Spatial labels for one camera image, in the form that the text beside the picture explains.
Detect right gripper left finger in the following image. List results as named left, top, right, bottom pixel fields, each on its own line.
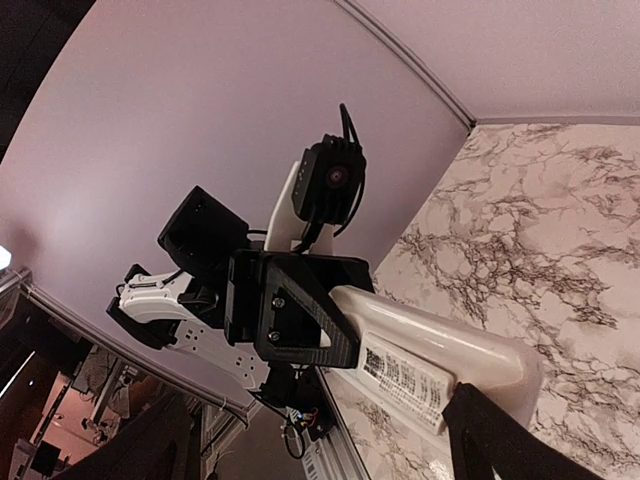
left=59, top=392, right=200, bottom=480

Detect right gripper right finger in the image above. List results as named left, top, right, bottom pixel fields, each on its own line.
left=443, top=383, right=599, bottom=479

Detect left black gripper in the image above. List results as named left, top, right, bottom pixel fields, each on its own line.
left=224, top=250, right=373, bottom=369

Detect white remote control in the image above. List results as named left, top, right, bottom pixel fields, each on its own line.
left=330, top=286, right=543, bottom=438

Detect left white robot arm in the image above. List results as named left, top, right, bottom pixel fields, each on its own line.
left=107, top=158, right=373, bottom=407

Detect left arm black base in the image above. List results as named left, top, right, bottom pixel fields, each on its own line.
left=253, top=364, right=336, bottom=460

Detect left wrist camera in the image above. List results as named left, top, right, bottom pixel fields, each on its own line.
left=291, top=104, right=367, bottom=236

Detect front aluminium frame rail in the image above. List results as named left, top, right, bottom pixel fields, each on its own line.
left=300, top=373, right=371, bottom=480

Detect right aluminium frame post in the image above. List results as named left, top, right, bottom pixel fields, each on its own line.
left=334, top=0, right=477, bottom=132

